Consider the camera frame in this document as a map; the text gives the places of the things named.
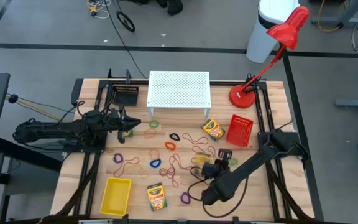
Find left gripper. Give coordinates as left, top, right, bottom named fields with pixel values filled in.
left=106, top=104, right=142, bottom=144

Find red rubber band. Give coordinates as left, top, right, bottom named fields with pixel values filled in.
left=206, top=145, right=219, bottom=160
left=165, top=169, right=180, bottom=189
left=168, top=152, right=196, bottom=172
left=158, top=166, right=176, bottom=180
left=191, top=145, right=213, bottom=157
left=182, top=133, right=209, bottom=146
left=113, top=156, right=140, bottom=178

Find yellow rubber band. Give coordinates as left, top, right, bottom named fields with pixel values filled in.
left=126, top=162, right=149, bottom=179

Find red desk lamp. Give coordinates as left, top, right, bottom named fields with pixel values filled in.
left=228, top=5, right=310, bottom=110

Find grey desk base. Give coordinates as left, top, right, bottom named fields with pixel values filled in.
left=310, top=0, right=358, bottom=28

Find black mesh basket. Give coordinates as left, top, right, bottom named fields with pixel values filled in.
left=112, top=84, right=140, bottom=107

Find red plastic basket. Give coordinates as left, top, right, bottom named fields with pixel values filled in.
left=225, top=114, right=255, bottom=147

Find white perforated shelf riser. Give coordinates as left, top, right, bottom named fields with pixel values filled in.
left=146, top=70, right=212, bottom=119

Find yellow plastic basket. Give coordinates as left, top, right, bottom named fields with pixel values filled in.
left=99, top=177, right=132, bottom=217

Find person's black shoe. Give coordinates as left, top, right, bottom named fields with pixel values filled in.
left=155, top=0, right=185, bottom=16

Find white trash bin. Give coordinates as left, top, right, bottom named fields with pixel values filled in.
left=246, top=0, right=301, bottom=64

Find grey metal bar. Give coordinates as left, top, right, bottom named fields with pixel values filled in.
left=334, top=98, right=358, bottom=110

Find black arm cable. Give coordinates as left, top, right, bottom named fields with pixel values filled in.
left=186, top=177, right=250, bottom=219

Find long black floor cable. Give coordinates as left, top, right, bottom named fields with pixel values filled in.
left=103, top=0, right=149, bottom=79

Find black coiled floor cable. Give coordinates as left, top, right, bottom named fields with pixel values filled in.
left=116, top=11, right=136, bottom=33

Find black desk frame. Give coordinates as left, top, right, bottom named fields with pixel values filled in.
left=0, top=136, right=63, bottom=224

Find white and yellow cables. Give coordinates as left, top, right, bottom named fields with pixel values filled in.
left=86, top=0, right=111, bottom=20

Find yellow and black cable bundle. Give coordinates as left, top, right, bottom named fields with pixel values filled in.
left=5, top=93, right=74, bottom=123

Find yellow floor cable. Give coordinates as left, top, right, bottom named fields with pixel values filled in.
left=317, top=0, right=344, bottom=34

